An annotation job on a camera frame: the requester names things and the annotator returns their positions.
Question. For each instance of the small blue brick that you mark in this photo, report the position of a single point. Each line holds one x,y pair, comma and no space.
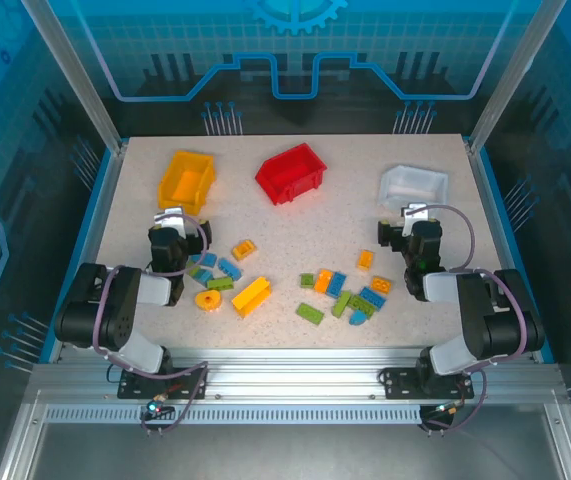
195,260

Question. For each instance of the green two-by-two brick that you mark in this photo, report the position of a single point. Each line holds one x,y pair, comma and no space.
307,280
193,272

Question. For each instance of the blue sloped brick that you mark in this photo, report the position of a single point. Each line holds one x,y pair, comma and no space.
204,276
209,259

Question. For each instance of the yellow plastic bin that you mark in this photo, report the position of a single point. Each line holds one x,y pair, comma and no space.
185,185

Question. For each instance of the white plastic bin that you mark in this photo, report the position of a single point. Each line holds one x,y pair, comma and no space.
410,185

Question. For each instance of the orange two-by-two brick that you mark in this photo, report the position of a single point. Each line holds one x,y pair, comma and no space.
365,260
381,285

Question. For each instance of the yellow curved brick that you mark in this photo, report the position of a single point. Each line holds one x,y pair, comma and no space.
244,250

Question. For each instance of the blue two-by-four brick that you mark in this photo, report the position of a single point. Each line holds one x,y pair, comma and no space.
230,269
336,284
372,296

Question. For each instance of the green two-by-four brick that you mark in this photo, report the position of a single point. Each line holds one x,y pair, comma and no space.
310,313
362,303
220,283
341,303

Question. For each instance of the yellow round brick red print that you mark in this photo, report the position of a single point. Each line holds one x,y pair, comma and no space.
208,300

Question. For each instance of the orange two-by-four brick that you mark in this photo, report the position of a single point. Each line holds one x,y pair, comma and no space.
323,281

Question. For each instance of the long yellow brick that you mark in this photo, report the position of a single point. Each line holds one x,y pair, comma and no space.
251,296

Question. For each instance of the blue curved brick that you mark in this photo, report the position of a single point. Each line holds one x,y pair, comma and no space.
360,317

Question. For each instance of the red plastic bin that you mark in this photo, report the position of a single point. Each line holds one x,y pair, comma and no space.
290,170

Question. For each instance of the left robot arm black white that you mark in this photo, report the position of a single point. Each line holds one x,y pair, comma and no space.
95,310

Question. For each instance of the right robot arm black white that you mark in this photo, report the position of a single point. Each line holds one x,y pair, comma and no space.
495,320

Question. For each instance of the small lit circuit board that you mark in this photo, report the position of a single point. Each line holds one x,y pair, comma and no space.
157,407
445,411

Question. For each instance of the grey metal panel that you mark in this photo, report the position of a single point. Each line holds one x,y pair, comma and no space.
290,455

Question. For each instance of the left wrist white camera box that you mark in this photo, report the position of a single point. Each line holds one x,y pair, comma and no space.
170,217

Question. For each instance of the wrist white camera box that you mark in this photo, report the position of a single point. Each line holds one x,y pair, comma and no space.
170,217
417,210

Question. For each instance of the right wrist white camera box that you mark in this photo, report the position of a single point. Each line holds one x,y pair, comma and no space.
417,210

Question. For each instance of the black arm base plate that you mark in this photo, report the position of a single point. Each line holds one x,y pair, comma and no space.
400,385
135,387

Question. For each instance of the aluminium mounting rail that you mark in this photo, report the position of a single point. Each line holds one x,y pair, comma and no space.
290,372

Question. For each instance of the aluminium frame post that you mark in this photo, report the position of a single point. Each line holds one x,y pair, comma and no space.
75,75
515,75

